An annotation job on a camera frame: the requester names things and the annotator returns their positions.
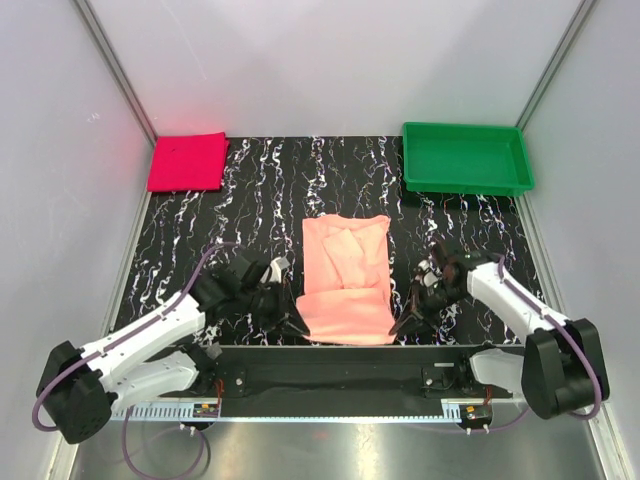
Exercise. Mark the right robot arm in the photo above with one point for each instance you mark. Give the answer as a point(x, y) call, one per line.
point(562, 369)

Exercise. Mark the controller board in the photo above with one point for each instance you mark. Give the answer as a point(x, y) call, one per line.
point(206, 410)
point(476, 417)

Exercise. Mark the right controller board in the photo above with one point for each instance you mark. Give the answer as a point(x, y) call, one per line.
point(476, 417)

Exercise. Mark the white slotted cable duct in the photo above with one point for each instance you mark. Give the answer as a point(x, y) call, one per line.
point(235, 411)

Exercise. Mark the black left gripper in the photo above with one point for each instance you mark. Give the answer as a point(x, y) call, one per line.
point(283, 313)

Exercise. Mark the peach t shirt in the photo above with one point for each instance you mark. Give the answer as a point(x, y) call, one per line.
point(347, 285)

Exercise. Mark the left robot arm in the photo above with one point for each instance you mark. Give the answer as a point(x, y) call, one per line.
point(82, 387)

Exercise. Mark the aluminium corner post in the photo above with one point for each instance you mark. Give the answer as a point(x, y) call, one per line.
point(560, 53)
point(98, 34)

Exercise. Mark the folded magenta t shirt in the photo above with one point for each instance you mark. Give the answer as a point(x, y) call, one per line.
point(188, 163)

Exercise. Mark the left controller board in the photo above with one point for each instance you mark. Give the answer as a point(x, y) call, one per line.
point(206, 410)

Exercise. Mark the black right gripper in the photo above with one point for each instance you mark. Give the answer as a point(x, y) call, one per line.
point(410, 319)

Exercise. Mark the green plastic tray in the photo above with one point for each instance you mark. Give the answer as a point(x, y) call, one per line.
point(465, 159)

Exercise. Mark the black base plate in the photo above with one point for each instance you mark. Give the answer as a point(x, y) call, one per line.
point(398, 376)

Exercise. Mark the right aluminium corner post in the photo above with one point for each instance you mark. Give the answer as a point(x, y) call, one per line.
point(560, 53)

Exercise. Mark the left aluminium corner post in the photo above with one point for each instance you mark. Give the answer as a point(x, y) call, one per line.
point(98, 34)

